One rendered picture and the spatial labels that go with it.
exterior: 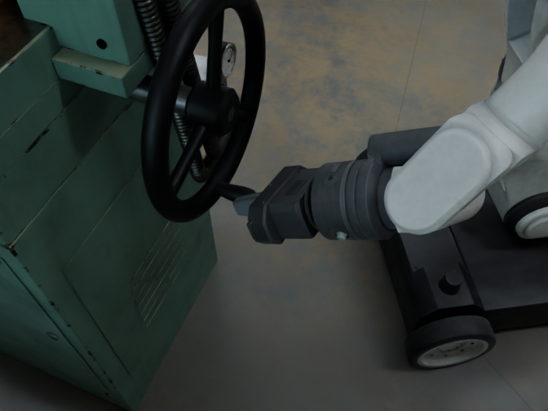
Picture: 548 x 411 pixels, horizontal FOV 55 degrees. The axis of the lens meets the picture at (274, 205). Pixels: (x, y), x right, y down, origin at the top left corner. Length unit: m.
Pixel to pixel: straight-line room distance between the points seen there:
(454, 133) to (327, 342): 0.94
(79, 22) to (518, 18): 0.70
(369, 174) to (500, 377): 0.96
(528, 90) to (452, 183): 0.10
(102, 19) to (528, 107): 0.42
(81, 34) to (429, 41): 1.72
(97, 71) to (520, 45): 0.70
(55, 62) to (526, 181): 0.93
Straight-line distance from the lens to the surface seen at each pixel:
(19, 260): 0.74
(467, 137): 0.48
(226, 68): 0.97
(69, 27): 0.65
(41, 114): 0.68
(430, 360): 1.34
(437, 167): 0.49
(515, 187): 1.23
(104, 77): 0.63
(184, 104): 0.65
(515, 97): 0.50
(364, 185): 0.54
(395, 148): 0.55
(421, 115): 1.88
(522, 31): 1.04
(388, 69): 2.04
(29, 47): 0.65
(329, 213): 0.56
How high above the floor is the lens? 1.25
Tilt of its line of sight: 53 degrees down
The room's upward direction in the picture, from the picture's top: straight up
